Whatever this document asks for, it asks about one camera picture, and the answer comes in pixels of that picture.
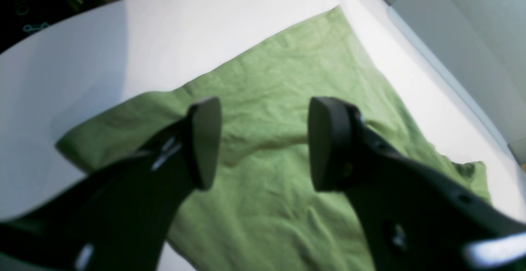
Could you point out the white storage container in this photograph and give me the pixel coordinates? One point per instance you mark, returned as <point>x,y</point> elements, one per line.
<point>482,44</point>

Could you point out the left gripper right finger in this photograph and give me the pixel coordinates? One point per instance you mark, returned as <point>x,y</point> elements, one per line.
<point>414,217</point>

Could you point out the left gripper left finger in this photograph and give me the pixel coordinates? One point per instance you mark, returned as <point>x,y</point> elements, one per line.
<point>117,218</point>

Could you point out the green t-shirt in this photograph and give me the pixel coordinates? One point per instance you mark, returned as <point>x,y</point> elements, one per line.
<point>262,213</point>

